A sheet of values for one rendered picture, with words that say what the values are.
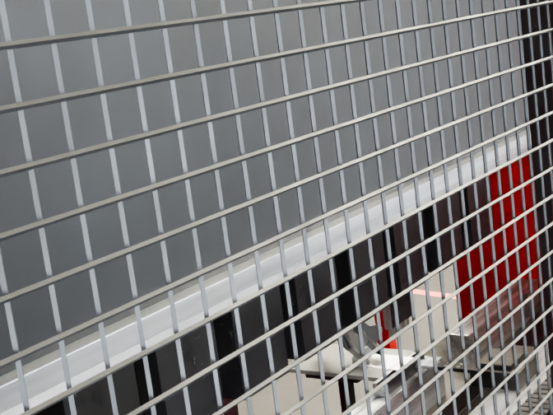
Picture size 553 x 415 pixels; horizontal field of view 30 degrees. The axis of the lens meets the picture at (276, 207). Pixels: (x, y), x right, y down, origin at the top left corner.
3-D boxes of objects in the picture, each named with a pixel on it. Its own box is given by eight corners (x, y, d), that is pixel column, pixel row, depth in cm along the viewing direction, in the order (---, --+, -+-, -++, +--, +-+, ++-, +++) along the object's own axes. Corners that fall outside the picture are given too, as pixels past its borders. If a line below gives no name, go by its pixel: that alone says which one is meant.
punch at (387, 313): (405, 324, 239) (401, 284, 237) (413, 324, 238) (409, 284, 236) (385, 338, 231) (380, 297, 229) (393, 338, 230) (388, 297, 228)
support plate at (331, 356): (319, 346, 259) (319, 342, 259) (414, 354, 244) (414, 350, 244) (281, 371, 244) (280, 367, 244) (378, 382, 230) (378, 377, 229)
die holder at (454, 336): (520, 309, 304) (518, 277, 302) (540, 310, 301) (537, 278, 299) (450, 369, 264) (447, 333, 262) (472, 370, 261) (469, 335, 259)
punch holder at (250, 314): (253, 366, 195) (241, 282, 192) (290, 370, 190) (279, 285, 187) (205, 396, 183) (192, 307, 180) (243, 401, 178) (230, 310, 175)
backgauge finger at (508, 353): (430, 361, 240) (429, 340, 239) (539, 370, 225) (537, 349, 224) (407, 380, 230) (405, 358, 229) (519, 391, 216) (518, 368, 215)
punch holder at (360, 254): (355, 303, 227) (347, 230, 224) (390, 305, 222) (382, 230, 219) (321, 324, 215) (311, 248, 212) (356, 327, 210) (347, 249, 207)
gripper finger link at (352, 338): (374, 354, 233) (352, 320, 236) (358, 369, 236) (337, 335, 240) (382, 352, 235) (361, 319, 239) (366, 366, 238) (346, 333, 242)
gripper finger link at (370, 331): (394, 343, 240) (364, 317, 240) (378, 357, 243) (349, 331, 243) (397, 337, 242) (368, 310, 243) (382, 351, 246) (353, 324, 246)
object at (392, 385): (414, 364, 244) (412, 352, 243) (425, 365, 242) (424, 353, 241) (374, 395, 227) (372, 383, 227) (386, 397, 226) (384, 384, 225)
